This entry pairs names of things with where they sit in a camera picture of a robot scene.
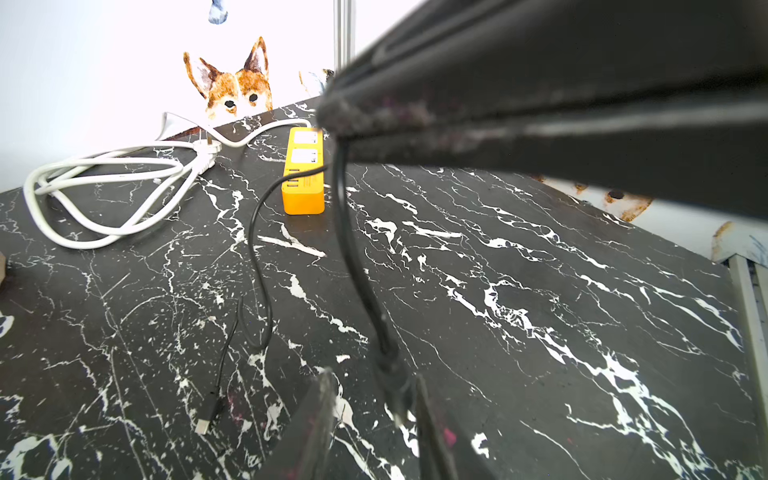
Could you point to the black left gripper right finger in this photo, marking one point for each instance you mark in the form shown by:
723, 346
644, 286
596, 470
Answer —
445, 451

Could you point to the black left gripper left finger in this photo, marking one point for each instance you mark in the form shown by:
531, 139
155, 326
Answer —
302, 452

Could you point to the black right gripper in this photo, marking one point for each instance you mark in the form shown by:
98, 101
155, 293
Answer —
665, 99

